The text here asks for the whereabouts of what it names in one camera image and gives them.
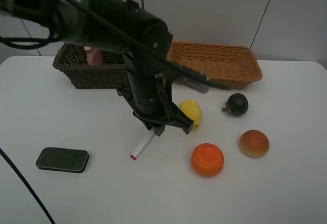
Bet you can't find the white marker red cap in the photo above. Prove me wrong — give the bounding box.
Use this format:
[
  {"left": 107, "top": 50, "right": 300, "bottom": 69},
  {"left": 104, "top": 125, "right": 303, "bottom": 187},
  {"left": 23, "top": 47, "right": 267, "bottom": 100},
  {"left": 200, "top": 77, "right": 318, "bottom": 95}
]
[{"left": 130, "top": 129, "right": 156, "bottom": 161}]

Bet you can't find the black whiteboard eraser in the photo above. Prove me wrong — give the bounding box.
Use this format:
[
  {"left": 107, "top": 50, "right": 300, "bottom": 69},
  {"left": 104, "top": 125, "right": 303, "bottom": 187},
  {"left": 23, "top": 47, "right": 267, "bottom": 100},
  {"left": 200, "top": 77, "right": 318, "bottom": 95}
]
[{"left": 35, "top": 147, "right": 89, "bottom": 173}]

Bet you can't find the dark brown wicker basket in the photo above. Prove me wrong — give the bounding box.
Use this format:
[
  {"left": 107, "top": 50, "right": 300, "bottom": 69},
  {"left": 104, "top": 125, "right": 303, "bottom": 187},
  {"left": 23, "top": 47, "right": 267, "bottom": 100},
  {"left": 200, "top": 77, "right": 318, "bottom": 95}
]
[{"left": 53, "top": 44, "right": 129, "bottom": 89}]

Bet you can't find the orange tangerine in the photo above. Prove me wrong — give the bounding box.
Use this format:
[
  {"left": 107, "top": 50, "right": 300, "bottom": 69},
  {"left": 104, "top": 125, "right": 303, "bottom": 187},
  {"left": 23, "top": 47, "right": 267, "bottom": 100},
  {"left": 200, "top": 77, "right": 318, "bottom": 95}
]
[{"left": 191, "top": 143, "right": 224, "bottom": 177}]

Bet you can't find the pink bottle white cap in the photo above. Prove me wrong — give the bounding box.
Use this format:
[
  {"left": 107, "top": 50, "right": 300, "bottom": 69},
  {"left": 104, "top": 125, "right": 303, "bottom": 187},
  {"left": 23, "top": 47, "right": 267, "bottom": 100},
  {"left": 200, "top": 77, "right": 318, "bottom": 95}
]
[{"left": 84, "top": 46, "right": 103, "bottom": 66}]

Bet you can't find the black cable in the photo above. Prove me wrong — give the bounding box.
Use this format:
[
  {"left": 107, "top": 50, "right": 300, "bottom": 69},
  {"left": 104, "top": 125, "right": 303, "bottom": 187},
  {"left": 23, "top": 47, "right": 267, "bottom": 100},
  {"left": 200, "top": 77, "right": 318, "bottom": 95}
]
[{"left": 0, "top": 147, "right": 56, "bottom": 224}]

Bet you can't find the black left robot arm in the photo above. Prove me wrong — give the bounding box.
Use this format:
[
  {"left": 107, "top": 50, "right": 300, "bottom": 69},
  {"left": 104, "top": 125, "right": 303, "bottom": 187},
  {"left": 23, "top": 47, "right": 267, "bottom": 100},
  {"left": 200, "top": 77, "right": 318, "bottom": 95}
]
[{"left": 1, "top": 0, "right": 194, "bottom": 135}]

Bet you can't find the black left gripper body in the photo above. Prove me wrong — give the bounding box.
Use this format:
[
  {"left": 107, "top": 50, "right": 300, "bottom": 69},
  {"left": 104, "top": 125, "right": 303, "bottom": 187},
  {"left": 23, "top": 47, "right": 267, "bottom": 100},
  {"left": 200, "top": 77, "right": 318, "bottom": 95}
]
[{"left": 117, "top": 78, "right": 184, "bottom": 130}]

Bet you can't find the yellow lemon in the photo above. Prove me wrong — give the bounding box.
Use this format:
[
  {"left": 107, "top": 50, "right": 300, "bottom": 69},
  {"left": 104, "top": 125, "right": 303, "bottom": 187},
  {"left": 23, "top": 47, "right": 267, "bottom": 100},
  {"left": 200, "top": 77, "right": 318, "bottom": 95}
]
[{"left": 179, "top": 99, "right": 202, "bottom": 130}]

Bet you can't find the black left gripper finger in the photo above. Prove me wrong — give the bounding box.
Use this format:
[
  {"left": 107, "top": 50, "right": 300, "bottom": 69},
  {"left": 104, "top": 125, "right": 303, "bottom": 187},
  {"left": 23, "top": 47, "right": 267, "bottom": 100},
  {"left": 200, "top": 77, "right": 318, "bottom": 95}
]
[
  {"left": 176, "top": 111, "right": 194, "bottom": 135},
  {"left": 147, "top": 125, "right": 166, "bottom": 136}
]

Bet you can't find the orange wicker basket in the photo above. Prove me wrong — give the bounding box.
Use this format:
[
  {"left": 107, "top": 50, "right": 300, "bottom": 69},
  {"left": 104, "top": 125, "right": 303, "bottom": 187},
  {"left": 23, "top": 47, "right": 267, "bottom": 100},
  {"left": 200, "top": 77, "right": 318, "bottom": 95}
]
[{"left": 167, "top": 41, "right": 263, "bottom": 90}]

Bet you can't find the red orange peach half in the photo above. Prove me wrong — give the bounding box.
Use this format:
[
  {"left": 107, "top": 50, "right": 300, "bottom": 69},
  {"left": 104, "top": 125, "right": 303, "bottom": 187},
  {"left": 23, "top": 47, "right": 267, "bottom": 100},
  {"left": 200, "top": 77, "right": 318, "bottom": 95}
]
[{"left": 239, "top": 130, "right": 270, "bottom": 159}]

